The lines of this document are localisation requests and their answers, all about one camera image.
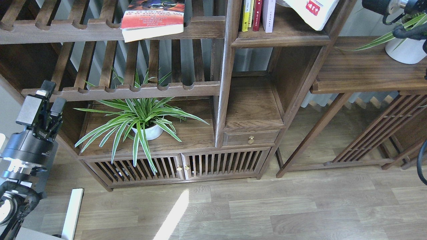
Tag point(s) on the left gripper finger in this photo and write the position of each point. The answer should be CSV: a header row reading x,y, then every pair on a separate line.
x,y
57,107
46,89

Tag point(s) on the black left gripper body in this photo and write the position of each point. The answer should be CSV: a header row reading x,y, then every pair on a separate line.
x,y
35,143

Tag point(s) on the red orange cover book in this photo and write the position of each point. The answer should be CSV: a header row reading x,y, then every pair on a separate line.
x,y
146,19

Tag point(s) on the pale lilac white book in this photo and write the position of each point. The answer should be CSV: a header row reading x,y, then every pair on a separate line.
x,y
268,13

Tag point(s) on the large white book red stamp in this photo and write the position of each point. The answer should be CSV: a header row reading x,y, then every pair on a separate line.
x,y
314,12

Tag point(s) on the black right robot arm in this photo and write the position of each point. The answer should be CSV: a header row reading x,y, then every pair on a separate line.
x,y
410,13

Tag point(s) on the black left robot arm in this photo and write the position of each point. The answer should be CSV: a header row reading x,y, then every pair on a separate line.
x,y
17,199

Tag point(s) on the white table leg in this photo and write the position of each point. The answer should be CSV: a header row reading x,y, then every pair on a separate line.
x,y
72,214

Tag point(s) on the spider plant white pot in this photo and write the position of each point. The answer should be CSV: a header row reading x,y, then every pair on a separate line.
x,y
132,118

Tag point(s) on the dark wooden bookshelf cabinet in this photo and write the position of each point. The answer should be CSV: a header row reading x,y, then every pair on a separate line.
x,y
236,81

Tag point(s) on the left slatted cabinet door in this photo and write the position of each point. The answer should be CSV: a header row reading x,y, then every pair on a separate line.
x,y
122,173

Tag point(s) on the slatted cabinet door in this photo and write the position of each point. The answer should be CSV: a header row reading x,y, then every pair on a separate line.
x,y
224,164
122,173

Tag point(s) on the right slatted cabinet door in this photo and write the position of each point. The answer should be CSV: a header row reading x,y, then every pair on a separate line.
x,y
224,164

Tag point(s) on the small drawer brass knob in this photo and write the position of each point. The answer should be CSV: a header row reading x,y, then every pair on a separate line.
x,y
245,138

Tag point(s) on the yellow upright book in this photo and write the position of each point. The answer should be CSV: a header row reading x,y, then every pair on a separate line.
x,y
245,15

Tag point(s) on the cream thin upright book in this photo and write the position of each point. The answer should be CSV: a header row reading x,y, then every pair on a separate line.
x,y
251,13

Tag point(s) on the dark red upright book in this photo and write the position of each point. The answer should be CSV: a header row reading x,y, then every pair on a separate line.
x,y
257,15

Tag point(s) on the wooden side table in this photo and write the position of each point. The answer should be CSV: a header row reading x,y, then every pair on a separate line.
x,y
348,72

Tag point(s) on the potted plant white pot right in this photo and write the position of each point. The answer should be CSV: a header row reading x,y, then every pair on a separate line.
x,y
406,51

